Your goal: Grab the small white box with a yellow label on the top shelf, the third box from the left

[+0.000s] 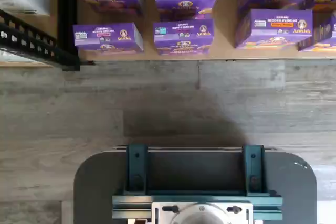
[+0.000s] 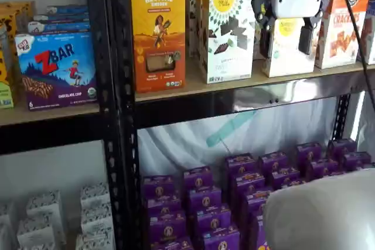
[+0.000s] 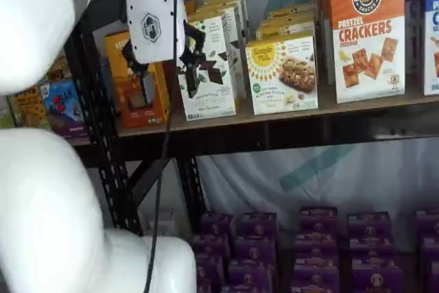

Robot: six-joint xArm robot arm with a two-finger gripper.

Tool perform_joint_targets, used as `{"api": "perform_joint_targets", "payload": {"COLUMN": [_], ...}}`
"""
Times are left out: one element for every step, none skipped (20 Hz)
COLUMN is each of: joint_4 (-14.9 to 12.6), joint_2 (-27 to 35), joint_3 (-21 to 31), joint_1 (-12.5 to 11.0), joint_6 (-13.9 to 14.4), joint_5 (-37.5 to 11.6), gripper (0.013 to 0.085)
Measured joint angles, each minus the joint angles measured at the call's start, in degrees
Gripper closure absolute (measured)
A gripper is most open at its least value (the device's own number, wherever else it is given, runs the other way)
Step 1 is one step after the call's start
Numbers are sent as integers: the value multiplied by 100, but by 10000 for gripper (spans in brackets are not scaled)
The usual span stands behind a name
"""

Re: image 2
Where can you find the yellow cereal box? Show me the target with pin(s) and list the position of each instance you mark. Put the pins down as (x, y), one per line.
(285, 56)

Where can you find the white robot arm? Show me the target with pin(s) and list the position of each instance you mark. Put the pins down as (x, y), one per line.
(322, 212)

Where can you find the orange white crackers box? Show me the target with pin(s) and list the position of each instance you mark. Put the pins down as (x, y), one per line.
(340, 27)

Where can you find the white orange snack box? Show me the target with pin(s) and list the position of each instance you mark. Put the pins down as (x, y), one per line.
(369, 36)

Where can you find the wooden shelf board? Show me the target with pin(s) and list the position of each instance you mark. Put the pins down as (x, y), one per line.
(58, 115)
(193, 86)

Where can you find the orange Revival snack box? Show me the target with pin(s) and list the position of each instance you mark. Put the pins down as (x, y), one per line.
(158, 42)

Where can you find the purple Annie's snack box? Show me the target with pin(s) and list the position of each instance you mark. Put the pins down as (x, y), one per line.
(197, 178)
(323, 169)
(158, 187)
(256, 232)
(240, 165)
(173, 245)
(205, 201)
(221, 239)
(274, 162)
(212, 222)
(356, 160)
(309, 153)
(293, 184)
(341, 147)
(247, 184)
(164, 209)
(285, 175)
(167, 228)
(255, 203)

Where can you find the black metal shelf rack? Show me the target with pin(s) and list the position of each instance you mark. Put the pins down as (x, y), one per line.
(123, 27)
(93, 13)

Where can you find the blue purple ZBar box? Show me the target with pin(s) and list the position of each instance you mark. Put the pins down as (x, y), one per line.
(61, 17)
(58, 27)
(55, 71)
(67, 9)

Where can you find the white patterned box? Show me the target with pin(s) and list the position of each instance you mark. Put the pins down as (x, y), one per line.
(36, 235)
(96, 217)
(95, 241)
(95, 194)
(47, 212)

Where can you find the yellow brown spotted box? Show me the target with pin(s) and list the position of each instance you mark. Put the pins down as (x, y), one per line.
(3, 68)
(11, 8)

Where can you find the green snack box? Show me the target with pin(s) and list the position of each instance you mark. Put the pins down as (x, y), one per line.
(6, 95)

